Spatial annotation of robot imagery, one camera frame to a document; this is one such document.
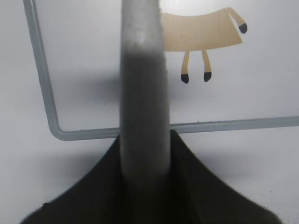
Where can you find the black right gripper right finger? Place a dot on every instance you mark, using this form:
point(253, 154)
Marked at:
point(198, 196)

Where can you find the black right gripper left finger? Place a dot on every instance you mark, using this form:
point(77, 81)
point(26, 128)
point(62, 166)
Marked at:
point(98, 198)

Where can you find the silver kitchen knife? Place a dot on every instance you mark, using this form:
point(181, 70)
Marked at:
point(144, 105)

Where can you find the white grey-rimmed cutting board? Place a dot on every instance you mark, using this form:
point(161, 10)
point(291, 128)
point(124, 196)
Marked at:
point(239, 68)

